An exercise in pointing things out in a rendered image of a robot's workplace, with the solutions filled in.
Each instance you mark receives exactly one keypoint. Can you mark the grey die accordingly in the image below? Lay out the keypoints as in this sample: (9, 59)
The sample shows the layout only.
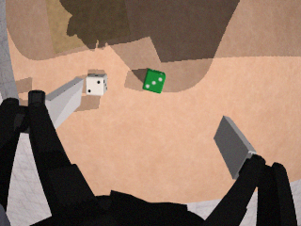
(96, 84)

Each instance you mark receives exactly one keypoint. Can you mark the tan flat mat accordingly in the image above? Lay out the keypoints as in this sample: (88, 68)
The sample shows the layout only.
(75, 23)

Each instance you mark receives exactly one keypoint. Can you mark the green die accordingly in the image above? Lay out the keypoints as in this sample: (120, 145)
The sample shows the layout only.
(154, 81)

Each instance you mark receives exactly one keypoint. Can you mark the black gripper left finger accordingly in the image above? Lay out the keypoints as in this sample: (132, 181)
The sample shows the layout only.
(65, 188)

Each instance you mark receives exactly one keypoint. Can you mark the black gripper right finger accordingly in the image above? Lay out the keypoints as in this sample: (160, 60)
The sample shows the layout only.
(275, 201)

